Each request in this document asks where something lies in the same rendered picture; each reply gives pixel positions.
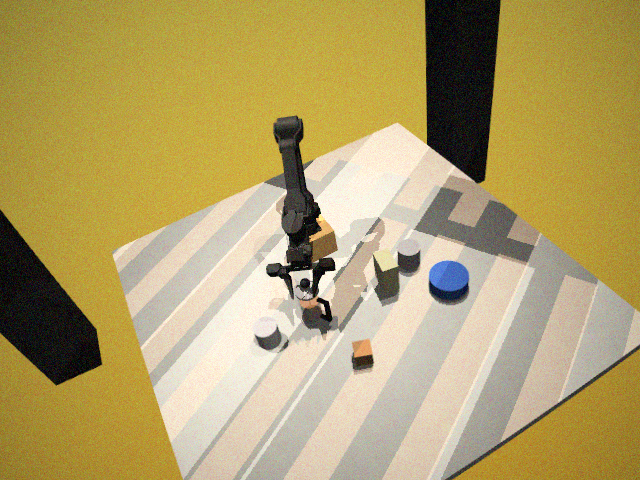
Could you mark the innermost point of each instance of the glass french press with black handle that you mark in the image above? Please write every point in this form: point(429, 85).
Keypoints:
point(312, 313)

